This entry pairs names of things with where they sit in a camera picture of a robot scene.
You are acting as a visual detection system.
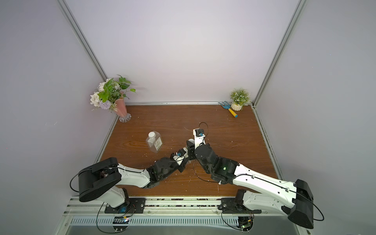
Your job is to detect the pink vase with flowers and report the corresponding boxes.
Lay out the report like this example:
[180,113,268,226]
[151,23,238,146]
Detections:
[90,74,137,123]

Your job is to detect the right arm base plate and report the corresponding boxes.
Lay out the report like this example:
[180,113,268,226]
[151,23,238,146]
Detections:
[217,197,262,214]

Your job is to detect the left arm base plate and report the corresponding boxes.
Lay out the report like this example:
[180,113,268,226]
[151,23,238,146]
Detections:
[104,197,146,214]

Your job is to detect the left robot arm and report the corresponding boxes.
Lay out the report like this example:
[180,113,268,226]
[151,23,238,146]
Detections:
[77,147,189,208]

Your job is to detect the small potted green plant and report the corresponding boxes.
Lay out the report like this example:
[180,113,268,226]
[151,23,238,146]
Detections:
[230,88,251,111]

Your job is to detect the aluminium front rail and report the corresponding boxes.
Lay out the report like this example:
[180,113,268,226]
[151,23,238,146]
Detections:
[64,193,286,216]

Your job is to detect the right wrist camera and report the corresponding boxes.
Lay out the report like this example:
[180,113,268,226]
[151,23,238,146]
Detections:
[193,128,206,148]

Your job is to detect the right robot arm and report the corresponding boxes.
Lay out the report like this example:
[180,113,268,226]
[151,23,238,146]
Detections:
[187,139,314,229]

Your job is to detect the white bottle cap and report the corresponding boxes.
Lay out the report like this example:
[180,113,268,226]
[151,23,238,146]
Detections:
[148,131,156,138]

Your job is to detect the blue yellow garden trowel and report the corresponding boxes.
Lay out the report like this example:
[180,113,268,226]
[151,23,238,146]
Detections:
[218,101,238,118]

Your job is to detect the square clear plastic bottle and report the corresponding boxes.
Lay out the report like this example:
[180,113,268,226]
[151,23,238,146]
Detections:
[146,131,163,153]

